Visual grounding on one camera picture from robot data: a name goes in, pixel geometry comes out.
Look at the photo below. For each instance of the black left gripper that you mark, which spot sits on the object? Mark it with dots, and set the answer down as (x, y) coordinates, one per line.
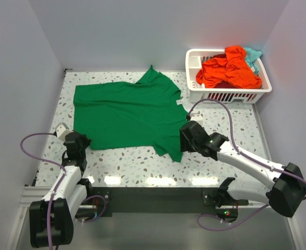
(86, 141)

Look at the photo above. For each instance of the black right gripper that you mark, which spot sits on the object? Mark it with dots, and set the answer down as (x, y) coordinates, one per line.
(184, 145)

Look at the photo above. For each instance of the green t-shirt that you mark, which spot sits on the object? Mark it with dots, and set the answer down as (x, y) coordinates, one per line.
(123, 114)

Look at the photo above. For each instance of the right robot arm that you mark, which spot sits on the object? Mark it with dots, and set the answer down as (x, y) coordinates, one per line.
(282, 187)

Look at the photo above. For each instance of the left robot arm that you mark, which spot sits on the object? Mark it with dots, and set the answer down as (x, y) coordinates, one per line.
(52, 218)

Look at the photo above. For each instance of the white plastic basket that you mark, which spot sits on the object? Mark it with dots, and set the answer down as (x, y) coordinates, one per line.
(193, 62)

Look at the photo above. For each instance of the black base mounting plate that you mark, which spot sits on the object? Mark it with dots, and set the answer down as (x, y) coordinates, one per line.
(159, 200)

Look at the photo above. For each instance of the orange t-shirt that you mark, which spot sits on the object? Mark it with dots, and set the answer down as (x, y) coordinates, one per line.
(237, 71)

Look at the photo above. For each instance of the teal t-shirt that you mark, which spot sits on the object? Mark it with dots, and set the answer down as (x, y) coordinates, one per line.
(251, 56)

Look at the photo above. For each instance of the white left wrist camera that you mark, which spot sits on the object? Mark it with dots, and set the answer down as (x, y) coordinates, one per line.
(61, 131)

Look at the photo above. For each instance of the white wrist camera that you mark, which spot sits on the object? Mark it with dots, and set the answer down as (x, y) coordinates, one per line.
(61, 131)
(195, 116)

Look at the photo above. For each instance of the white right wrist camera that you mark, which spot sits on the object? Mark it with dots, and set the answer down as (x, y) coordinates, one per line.
(195, 116)

